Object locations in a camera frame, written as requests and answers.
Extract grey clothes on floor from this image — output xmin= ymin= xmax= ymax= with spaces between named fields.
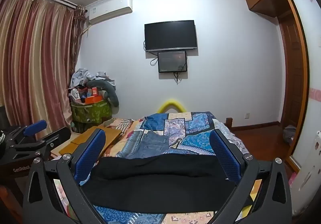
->
xmin=283 ymin=125 xmax=298 ymax=144

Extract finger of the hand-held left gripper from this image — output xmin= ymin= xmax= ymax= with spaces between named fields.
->
xmin=10 ymin=120 xmax=48 ymax=144
xmin=14 ymin=127 xmax=72 ymax=155

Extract floral bed sheet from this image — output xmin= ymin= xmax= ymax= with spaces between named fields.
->
xmin=102 ymin=118 xmax=134 ymax=150

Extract black monitor cable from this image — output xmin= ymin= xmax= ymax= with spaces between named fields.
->
xmin=173 ymin=63 xmax=189 ymax=85

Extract blue denim jeans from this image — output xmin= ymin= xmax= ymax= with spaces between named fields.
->
xmin=125 ymin=131 xmax=169 ymax=160

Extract green patterned storage bag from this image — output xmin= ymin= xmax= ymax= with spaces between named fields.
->
xmin=71 ymin=100 xmax=112 ymax=133

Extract small wooden folding table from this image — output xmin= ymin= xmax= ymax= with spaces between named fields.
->
xmin=51 ymin=126 xmax=121 ymax=162

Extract black pants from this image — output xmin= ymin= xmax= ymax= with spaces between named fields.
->
xmin=81 ymin=153 xmax=242 ymax=215

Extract black wall television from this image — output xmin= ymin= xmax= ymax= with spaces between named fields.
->
xmin=144 ymin=20 xmax=199 ymax=53

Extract orange box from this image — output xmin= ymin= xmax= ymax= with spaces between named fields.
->
xmin=84 ymin=96 xmax=103 ymax=104

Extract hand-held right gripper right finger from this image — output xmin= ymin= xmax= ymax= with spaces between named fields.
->
xmin=209 ymin=129 xmax=293 ymax=224

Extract grey plush toy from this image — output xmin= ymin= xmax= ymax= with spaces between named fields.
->
xmin=86 ymin=80 xmax=120 ymax=108

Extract white air conditioner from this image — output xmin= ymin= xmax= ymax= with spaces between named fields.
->
xmin=86 ymin=0 xmax=133 ymax=25

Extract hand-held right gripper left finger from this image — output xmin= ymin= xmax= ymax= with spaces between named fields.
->
xmin=22 ymin=126 xmax=111 ymax=224

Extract small black monitor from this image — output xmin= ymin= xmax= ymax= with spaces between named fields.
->
xmin=157 ymin=50 xmax=188 ymax=73

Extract striped pink curtain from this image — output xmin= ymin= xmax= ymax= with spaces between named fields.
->
xmin=0 ymin=0 xmax=87 ymax=139

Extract blue patchwork quilt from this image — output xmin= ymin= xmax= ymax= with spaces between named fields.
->
xmin=93 ymin=111 xmax=251 ymax=224

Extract yellow foam tube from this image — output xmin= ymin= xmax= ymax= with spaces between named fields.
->
xmin=156 ymin=98 xmax=186 ymax=114

